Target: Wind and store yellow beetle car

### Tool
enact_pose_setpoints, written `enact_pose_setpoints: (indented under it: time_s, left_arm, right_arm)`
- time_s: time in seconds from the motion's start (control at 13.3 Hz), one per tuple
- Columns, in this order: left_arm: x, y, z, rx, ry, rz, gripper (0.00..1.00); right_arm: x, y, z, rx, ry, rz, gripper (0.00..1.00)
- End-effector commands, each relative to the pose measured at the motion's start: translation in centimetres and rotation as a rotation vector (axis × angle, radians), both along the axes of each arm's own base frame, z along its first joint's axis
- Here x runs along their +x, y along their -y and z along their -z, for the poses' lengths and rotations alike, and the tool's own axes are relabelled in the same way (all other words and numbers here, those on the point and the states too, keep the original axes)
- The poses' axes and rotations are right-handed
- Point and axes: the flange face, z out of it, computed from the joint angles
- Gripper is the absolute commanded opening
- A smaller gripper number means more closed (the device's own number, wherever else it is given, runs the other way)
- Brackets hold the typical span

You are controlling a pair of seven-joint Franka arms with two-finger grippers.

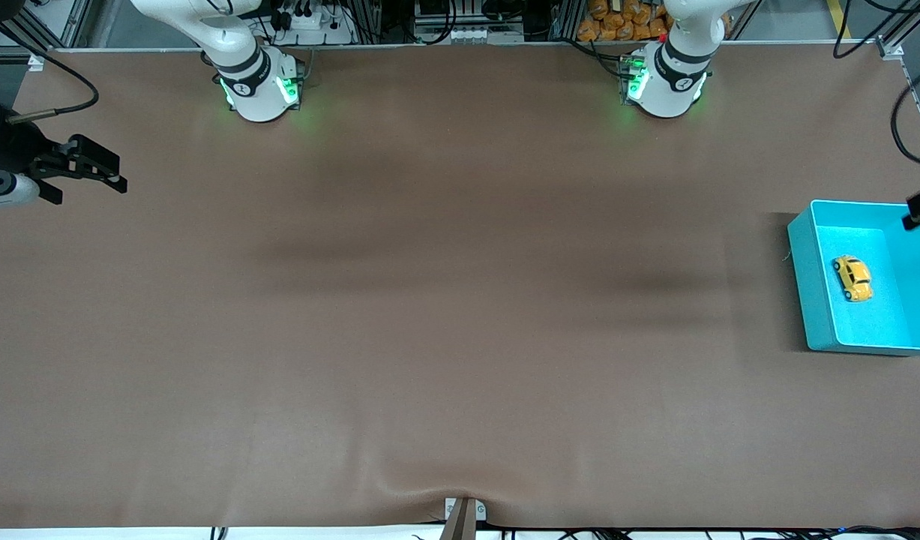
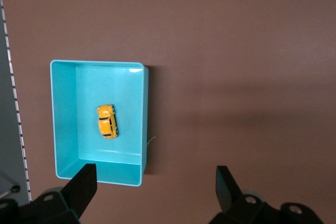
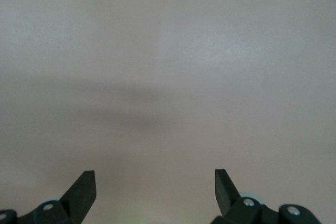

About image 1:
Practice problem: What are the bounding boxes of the orange toy pile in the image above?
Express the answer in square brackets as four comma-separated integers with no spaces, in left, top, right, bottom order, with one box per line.
[577,0,674,43]

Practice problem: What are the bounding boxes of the yellow beetle toy car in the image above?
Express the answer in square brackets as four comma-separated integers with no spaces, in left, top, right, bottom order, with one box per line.
[832,255,874,303]

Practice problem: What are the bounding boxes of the brown table mat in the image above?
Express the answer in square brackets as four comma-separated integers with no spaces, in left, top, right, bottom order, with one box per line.
[0,41,920,530]

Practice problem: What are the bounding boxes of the aluminium extrusion frame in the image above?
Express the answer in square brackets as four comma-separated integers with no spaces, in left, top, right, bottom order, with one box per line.
[0,0,920,61]

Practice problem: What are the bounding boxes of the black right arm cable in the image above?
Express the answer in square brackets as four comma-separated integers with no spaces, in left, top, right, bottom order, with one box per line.
[0,19,100,125]

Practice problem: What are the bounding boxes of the metal table clamp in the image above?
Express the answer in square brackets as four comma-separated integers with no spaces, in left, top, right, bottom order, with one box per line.
[443,496,487,540]

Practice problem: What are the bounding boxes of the white power strip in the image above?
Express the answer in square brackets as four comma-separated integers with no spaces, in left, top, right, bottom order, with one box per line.
[268,6,355,46]

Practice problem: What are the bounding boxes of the teal plastic bin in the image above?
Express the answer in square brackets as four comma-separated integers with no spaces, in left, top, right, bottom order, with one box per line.
[787,199,920,356]

